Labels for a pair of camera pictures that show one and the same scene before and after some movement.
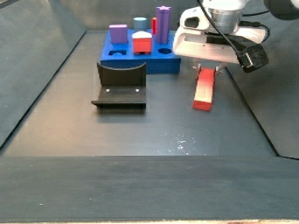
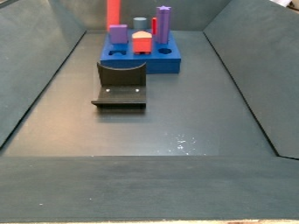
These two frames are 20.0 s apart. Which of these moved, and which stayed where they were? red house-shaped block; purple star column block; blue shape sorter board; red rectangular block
Moved: red rectangular block
Stayed: blue shape sorter board; red house-shaped block; purple star column block
